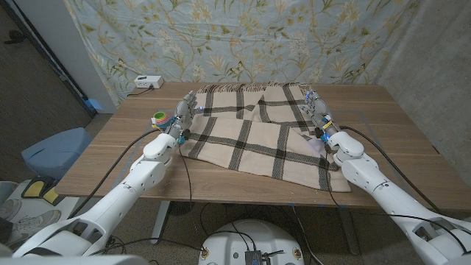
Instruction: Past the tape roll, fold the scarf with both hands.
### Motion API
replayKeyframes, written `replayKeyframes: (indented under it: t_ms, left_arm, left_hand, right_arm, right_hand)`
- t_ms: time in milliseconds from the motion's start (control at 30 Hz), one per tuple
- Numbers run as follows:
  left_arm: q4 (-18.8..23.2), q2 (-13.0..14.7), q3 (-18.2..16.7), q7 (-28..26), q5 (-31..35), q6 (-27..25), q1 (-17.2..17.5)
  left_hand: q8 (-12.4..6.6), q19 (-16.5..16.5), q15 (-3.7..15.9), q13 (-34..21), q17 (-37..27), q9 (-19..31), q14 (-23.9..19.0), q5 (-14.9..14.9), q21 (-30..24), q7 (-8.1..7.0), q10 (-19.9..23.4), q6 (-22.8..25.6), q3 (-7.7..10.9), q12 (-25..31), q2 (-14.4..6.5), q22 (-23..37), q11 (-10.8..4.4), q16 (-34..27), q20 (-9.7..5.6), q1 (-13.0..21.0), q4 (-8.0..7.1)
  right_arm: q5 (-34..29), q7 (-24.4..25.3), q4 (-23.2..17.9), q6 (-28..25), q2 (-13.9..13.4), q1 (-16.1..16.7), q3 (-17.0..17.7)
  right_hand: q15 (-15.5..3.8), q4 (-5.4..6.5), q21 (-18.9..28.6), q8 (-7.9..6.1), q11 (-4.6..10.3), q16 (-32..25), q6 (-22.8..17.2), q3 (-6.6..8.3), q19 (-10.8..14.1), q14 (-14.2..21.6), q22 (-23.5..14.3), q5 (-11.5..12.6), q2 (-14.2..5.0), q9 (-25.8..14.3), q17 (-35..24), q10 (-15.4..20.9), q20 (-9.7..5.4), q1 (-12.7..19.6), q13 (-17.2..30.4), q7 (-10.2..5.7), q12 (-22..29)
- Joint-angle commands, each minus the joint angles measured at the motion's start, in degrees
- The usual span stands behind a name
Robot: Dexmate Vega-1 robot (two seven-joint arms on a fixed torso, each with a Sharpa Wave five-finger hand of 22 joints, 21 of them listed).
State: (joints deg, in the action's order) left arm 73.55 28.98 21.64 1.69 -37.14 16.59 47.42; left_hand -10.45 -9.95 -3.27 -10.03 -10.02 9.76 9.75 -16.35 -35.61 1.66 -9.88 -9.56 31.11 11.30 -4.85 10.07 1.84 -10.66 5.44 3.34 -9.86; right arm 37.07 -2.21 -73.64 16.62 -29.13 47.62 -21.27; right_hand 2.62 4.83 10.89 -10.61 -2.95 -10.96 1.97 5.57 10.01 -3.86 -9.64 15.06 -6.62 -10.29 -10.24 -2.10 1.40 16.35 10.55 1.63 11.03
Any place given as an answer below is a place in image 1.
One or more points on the white robot torso base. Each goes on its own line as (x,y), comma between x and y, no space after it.
(228,243)

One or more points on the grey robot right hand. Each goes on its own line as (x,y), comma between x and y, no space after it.
(319,112)

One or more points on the grey table leg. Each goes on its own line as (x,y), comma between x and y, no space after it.
(347,232)

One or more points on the black round floor fan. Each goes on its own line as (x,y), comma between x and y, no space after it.
(180,208)

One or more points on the grey white sneaker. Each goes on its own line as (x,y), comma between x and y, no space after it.
(33,222)

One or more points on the beige plaid fringed scarf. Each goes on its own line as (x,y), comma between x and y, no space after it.
(254,147)

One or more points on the blue padded stool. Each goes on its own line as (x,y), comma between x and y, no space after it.
(55,151)

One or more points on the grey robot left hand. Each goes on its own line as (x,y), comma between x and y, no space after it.
(183,112)

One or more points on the white power strip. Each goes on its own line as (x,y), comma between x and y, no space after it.
(149,81)

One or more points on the yellow black foot pedal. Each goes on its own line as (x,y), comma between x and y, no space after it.
(35,188)

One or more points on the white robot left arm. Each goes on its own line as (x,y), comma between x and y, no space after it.
(121,191)

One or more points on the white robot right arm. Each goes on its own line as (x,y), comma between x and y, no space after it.
(375,180)

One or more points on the white table leg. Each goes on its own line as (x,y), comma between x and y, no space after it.
(160,221)

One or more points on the floral printed backdrop cloth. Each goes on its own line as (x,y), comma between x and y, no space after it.
(257,37)

